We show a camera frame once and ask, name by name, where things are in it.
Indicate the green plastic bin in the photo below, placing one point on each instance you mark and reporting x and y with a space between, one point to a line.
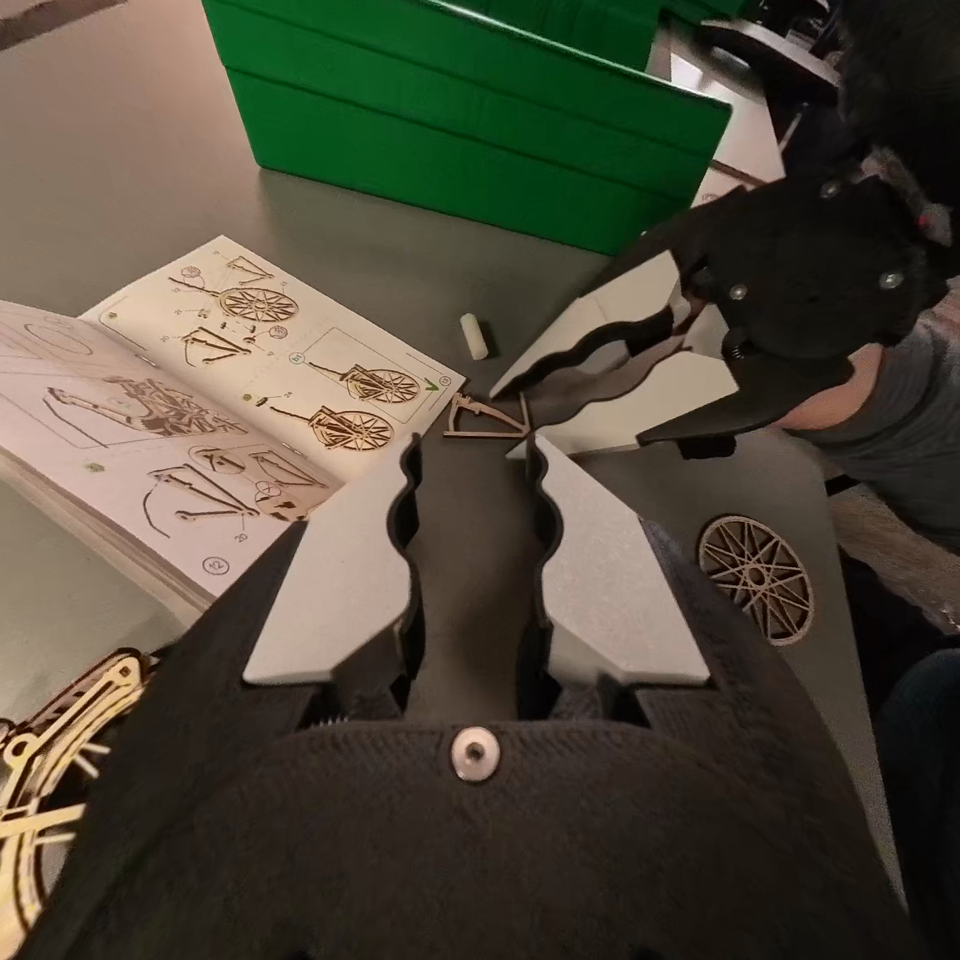
450 150

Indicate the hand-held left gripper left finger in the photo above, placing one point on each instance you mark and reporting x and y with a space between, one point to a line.
330 600

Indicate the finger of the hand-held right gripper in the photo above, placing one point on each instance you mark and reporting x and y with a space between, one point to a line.
615 300
675 390

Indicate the person's right forearm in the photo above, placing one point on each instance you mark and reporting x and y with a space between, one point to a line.
885 435

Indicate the paper instruction booklet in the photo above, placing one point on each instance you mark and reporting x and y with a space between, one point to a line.
300 322

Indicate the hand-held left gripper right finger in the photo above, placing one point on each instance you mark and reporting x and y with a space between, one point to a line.
615 600

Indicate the wooden spoked wheel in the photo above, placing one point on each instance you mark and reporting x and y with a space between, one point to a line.
756 579

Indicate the wooden bicycle model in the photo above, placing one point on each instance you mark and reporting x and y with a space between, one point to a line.
112 686

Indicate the white wax stick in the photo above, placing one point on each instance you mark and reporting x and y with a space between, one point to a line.
475 337

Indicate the wooden triangular frame part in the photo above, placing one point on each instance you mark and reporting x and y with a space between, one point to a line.
484 433

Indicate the person's leg in jeans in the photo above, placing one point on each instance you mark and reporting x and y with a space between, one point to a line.
922 787

